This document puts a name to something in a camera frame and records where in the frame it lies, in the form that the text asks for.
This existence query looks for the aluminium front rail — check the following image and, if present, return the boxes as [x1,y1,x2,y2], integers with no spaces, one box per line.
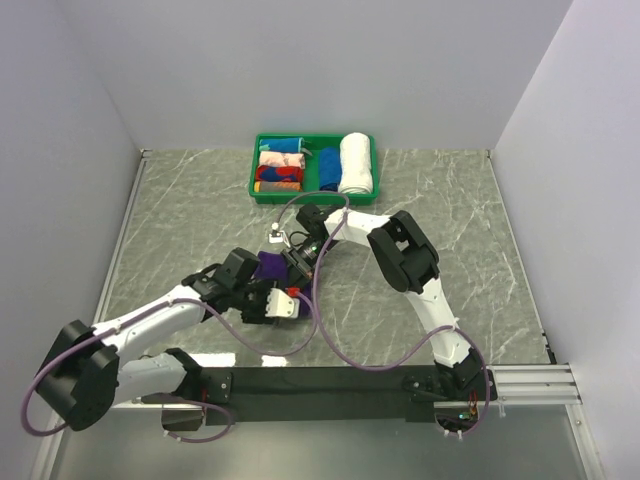
[111,364,582,411]

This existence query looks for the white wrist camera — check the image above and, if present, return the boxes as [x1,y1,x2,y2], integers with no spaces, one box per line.
[265,288,300,319]
[268,222,291,247]

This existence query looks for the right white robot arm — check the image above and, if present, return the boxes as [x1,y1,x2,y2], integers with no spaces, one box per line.
[282,204,491,400]

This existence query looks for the orange grey rolled towel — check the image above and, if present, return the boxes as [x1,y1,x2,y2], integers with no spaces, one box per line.
[254,181,303,193]

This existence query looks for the left aluminium side rail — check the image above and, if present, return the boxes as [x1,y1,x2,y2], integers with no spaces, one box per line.
[90,149,152,325]

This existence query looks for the teal blue rolled towel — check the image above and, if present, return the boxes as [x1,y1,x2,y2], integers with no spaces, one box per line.
[258,137,305,154]

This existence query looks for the red blue rolled towel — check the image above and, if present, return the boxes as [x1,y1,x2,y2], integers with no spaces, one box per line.
[255,165,304,183]

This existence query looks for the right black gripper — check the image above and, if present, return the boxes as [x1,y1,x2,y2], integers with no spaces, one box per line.
[282,239,339,296]

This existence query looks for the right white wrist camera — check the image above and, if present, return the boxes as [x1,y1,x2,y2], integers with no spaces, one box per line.
[268,222,291,247]

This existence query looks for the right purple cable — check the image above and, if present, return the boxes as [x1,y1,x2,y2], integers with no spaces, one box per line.
[272,191,491,437]

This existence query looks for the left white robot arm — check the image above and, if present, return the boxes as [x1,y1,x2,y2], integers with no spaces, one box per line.
[32,248,298,431]

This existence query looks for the pink rolled towel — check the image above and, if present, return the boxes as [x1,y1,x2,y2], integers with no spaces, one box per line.
[258,151,306,169]

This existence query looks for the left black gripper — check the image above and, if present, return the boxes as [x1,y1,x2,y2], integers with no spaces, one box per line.
[232,278,285,323]

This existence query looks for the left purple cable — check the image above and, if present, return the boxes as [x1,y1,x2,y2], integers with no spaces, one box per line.
[22,289,316,445]

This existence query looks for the black base bar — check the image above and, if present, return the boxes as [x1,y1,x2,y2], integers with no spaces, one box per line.
[139,367,499,426]

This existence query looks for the right aluminium side rail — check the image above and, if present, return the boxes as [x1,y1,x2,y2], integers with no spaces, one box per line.
[485,149,558,365]

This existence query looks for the green plastic tray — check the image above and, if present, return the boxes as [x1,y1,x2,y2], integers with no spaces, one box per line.
[248,132,381,207]

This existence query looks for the purple cable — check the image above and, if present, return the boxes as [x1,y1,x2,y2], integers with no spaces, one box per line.
[22,289,316,445]
[272,191,491,437]

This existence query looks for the aluminium side rail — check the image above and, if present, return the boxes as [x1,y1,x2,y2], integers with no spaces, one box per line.
[90,149,152,325]
[485,149,558,365]

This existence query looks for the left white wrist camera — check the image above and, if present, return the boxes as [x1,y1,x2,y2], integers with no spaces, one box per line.
[265,288,300,319]

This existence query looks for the white rolled towel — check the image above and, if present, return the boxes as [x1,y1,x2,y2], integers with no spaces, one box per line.
[338,132,373,194]

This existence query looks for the purple towel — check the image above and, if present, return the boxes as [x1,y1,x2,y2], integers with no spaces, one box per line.
[253,251,313,324]

